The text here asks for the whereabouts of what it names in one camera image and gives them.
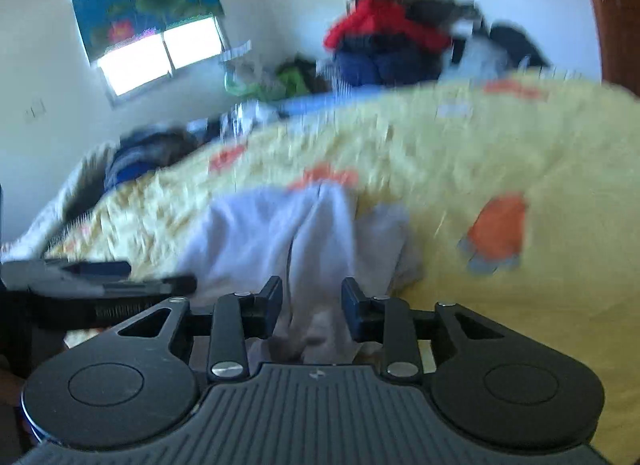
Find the navy blue jacket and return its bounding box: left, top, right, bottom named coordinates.
left=332, top=42, right=443, bottom=88

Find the clear plastic bag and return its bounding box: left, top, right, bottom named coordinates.
left=452, top=37, right=506, bottom=80

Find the stack of dark folded clothes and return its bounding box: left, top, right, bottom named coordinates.
left=102, top=127, right=201, bottom=190

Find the person's left forearm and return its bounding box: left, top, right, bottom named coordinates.
left=0, top=367, right=26, bottom=408

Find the white plastic bag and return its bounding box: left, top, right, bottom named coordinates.
left=220, top=100, right=281, bottom=136

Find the black jacket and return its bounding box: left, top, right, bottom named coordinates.
left=415, top=0, right=493, bottom=66

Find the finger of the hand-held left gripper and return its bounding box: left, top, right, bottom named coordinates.
left=99, top=274, right=198, bottom=298
left=59, top=260, right=133, bottom=283

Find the yellow floral bedsheet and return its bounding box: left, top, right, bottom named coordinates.
left=45, top=70, right=640, bottom=461

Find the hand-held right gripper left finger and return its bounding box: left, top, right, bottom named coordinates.
left=115, top=275, right=284, bottom=383

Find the light lavender lace-trimmed dress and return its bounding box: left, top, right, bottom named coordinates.
left=172, top=182, right=426, bottom=366

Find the red padded jacket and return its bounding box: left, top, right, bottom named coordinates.
left=324, top=0, right=453, bottom=53

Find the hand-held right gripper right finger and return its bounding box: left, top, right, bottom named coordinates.
left=341, top=276, right=506, bottom=385

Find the white printed quilt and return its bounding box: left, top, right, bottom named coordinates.
left=0, top=145, right=121, bottom=261

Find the green plastic chair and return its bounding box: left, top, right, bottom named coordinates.
left=225, top=57, right=321, bottom=100

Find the aluminium framed window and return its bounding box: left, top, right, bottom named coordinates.
left=95, top=15, right=226, bottom=106

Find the black backpack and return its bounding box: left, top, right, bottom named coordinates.
left=487, top=22, right=551, bottom=70

